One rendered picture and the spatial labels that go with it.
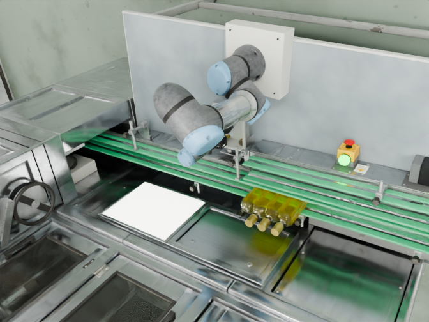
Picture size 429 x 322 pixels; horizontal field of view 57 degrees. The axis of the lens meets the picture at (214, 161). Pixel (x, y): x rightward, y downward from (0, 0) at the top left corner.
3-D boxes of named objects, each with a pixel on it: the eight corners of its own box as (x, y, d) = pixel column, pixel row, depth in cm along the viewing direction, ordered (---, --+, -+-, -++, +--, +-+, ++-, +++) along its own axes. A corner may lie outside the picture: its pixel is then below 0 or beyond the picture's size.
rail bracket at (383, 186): (378, 185, 150) (369, 204, 141) (381, 168, 147) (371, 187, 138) (390, 188, 148) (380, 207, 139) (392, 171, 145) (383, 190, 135)
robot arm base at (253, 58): (232, 43, 164) (218, 50, 157) (263, 45, 155) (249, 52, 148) (237, 78, 171) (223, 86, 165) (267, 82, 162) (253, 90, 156)
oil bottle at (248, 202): (262, 188, 184) (239, 213, 169) (262, 177, 181) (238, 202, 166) (273, 191, 181) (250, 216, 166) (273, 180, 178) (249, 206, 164)
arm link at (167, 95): (134, 89, 111) (164, 116, 160) (159, 118, 110) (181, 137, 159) (166, 62, 111) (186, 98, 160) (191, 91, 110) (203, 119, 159)
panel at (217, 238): (145, 184, 218) (98, 218, 194) (144, 179, 217) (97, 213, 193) (299, 236, 172) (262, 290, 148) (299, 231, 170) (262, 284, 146)
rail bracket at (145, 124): (153, 135, 226) (125, 153, 210) (149, 108, 217) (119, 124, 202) (159, 137, 223) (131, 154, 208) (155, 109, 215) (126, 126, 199)
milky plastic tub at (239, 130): (223, 137, 200) (214, 145, 194) (220, 96, 189) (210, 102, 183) (254, 144, 191) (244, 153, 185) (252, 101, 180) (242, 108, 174)
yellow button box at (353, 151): (341, 156, 168) (336, 163, 163) (343, 140, 164) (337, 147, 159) (359, 159, 164) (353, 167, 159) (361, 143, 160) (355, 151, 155)
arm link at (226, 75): (233, 48, 152) (212, 59, 144) (256, 75, 151) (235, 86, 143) (219, 68, 161) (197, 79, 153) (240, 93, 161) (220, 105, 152)
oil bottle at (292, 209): (297, 198, 175) (276, 225, 160) (297, 187, 172) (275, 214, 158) (309, 201, 172) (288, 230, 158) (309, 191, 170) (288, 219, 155)
